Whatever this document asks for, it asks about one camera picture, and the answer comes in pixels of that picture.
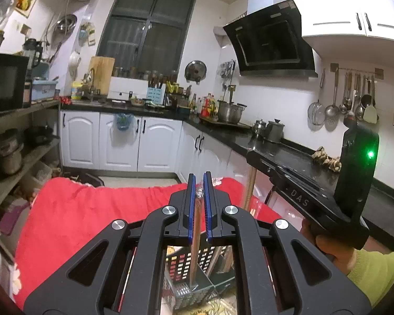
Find wall utensil rail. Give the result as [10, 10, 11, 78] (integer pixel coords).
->
[330, 63, 384, 80]

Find chopstick pair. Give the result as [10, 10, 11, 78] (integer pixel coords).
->
[245, 166, 257, 212]

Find hanging steel basin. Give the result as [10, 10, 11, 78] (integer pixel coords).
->
[55, 15, 77, 35]

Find blue knife holder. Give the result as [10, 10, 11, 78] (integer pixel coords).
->
[147, 87, 166, 104]

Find metal storage shelf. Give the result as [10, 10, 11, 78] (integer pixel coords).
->
[0, 100, 61, 217]

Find black kitchen countertop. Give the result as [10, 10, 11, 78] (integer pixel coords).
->
[60, 100, 394, 233]

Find black plastic utensil basket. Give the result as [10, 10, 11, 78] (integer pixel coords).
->
[161, 244, 239, 314]

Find metal kitchen faucet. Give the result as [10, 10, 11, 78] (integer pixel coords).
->
[85, 68, 100, 101]

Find metal pot on shelf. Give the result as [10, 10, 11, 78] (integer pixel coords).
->
[0, 129, 23, 174]

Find pale green spatula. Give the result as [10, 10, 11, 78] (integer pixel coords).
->
[363, 75, 378, 124]

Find wall knife rack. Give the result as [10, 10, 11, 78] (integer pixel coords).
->
[219, 60, 237, 79]

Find row of glass jars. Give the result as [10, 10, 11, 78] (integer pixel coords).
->
[113, 66, 179, 83]

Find metal ladle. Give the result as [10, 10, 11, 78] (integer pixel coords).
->
[354, 74, 365, 120]

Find cooking oil bottle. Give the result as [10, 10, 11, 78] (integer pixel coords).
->
[204, 93, 217, 119]

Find steel stockpot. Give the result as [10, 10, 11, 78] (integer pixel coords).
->
[217, 101, 247, 124]

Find blue plastic box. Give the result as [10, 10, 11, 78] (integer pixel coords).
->
[31, 79, 57, 101]

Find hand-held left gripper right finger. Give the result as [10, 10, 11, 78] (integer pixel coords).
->
[203, 171, 371, 315]

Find white upper cabinet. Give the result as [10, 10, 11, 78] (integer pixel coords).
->
[297, 0, 394, 52]

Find white kitchen base cabinets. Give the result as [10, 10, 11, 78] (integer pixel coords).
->
[60, 110, 394, 256]

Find dark framed window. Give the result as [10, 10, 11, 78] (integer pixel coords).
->
[96, 0, 198, 73]

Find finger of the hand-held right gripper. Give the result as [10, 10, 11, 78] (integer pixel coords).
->
[246, 149, 322, 193]

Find person's right hand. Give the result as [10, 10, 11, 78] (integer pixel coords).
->
[300, 219, 357, 271]

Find red floral tablecloth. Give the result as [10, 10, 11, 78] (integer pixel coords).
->
[15, 176, 283, 309]

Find heap of ginger roots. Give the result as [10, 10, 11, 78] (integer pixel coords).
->
[312, 146, 342, 172]

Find hanging packets on wall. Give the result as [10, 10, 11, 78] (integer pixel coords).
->
[78, 23, 96, 47]

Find grey lidded metal jar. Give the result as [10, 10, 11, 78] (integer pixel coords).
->
[264, 119, 286, 144]

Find black microwave oven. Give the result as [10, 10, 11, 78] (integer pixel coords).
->
[0, 52, 30, 115]

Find pile of wooden chopsticks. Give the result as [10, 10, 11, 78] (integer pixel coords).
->
[205, 246, 236, 279]

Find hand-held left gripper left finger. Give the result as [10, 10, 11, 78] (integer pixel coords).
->
[23, 173, 198, 315]

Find slotted metal skimmer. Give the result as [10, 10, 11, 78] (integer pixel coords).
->
[325, 69, 340, 118]

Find black range hood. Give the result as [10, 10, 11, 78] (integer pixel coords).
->
[222, 0, 318, 78]

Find black wok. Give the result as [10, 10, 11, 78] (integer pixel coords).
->
[24, 125, 60, 147]

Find wire mesh strainer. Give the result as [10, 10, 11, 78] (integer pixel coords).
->
[308, 69, 325, 127]

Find blue plastic bag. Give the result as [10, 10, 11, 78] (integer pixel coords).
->
[113, 113, 134, 132]

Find wooden cutting board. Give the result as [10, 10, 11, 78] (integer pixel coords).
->
[88, 56, 115, 94]

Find white hanging jug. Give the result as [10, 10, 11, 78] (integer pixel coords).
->
[68, 51, 82, 76]

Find dark blender jug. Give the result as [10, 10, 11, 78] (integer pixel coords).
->
[23, 38, 43, 69]

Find dark round pot lid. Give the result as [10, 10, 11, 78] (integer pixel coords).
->
[184, 60, 207, 82]

